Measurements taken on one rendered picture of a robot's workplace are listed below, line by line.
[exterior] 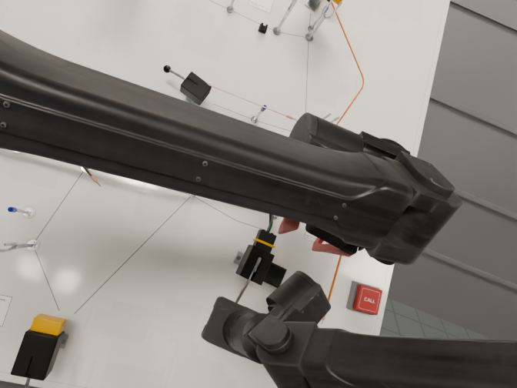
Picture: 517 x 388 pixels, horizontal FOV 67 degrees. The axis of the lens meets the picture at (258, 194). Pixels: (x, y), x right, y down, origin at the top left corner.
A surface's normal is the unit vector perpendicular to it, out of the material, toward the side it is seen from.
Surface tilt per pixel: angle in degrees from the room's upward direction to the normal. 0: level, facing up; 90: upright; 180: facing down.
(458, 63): 90
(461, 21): 90
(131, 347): 53
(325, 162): 4
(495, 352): 46
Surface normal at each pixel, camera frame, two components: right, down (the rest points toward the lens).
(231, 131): 0.42, -0.76
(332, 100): 0.24, -0.10
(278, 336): -0.44, -0.83
